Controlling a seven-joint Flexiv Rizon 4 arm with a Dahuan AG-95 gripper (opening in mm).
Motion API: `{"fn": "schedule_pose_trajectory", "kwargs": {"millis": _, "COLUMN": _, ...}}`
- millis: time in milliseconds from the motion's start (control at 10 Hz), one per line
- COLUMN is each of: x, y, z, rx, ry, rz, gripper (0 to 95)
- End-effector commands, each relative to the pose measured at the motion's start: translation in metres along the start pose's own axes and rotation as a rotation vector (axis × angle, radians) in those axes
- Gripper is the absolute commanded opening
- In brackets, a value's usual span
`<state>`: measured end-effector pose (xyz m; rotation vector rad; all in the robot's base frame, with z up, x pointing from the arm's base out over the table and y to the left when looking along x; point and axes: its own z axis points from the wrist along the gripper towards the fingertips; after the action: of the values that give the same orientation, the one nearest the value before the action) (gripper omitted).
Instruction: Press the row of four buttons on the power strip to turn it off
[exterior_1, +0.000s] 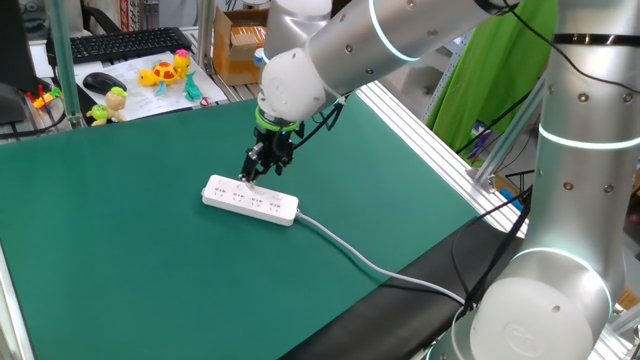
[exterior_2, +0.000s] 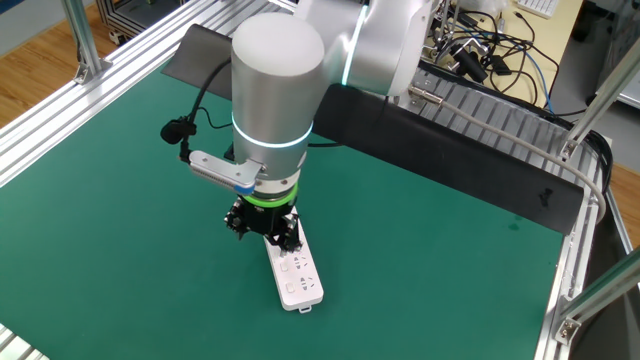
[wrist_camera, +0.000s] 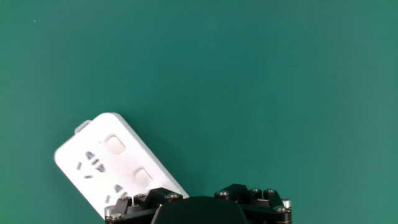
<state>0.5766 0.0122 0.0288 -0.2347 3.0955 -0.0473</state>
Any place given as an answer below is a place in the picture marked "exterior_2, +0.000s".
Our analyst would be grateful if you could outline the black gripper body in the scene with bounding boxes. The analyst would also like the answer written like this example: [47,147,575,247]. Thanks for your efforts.
[238,197,298,237]

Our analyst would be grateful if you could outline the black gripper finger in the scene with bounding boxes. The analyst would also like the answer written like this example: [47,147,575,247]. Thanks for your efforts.
[272,212,304,254]
[223,199,251,242]

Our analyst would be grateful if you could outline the white four-socket power strip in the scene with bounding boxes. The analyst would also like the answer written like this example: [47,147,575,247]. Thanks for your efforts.
[263,205,325,315]

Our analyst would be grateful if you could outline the black power adapter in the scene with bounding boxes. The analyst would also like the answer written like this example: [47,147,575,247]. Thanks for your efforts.
[489,53,513,77]

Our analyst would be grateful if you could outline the black foam microphone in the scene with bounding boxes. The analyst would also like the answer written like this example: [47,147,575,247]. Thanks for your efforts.
[159,117,197,147]

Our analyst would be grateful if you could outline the green table mat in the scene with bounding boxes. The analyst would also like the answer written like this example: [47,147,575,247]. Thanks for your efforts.
[0,59,566,360]

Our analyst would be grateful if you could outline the black table mat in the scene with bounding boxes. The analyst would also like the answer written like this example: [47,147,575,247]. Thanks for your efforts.
[160,23,585,236]

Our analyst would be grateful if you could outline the ribbed aluminium table deck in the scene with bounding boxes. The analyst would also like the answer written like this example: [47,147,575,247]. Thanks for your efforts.
[214,0,609,201]

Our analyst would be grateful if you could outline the black cylindrical device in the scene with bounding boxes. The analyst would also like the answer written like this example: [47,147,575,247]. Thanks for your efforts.
[452,47,489,84]

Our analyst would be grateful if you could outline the beige desk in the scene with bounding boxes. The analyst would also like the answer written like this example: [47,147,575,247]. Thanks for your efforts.
[439,0,586,109]

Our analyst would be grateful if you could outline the white keyboard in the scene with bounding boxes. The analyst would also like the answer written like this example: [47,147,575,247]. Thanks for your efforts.
[514,0,562,20]

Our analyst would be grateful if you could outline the green flange ring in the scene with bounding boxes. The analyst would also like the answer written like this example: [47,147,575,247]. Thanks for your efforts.
[238,182,300,211]

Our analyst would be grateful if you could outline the thin black microphone cable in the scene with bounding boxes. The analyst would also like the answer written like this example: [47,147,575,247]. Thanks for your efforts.
[196,107,234,131]

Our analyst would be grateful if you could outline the thick black camera cable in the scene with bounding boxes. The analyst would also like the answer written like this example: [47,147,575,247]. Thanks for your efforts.
[178,57,346,164]

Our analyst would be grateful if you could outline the wide aluminium frame rail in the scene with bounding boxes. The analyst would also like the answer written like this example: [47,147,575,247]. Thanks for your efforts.
[0,0,241,189]

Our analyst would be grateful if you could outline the black and yellow striped frame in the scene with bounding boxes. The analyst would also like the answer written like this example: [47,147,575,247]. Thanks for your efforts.
[94,0,197,47]

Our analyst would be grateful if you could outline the grey cable with metal plug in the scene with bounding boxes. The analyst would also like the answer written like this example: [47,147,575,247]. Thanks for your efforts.
[408,83,608,225]

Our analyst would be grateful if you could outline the aluminium frame post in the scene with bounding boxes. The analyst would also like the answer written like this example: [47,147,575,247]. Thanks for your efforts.
[552,249,640,347]
[60,0,114,85]
[559,37,640,161]

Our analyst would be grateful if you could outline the short aluminium rail piece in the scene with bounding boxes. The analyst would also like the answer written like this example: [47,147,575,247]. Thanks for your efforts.
[0,322,51,360]

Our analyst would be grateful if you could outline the narrow aluminium frame rail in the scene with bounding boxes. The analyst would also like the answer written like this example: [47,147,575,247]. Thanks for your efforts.
[532,134,632,360]

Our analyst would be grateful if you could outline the blue cable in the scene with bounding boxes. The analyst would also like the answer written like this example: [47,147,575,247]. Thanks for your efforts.
[522,49,557,115]

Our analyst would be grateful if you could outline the black cable bundle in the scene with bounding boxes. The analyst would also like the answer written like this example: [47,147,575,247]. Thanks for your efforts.
[549,109,615,197]

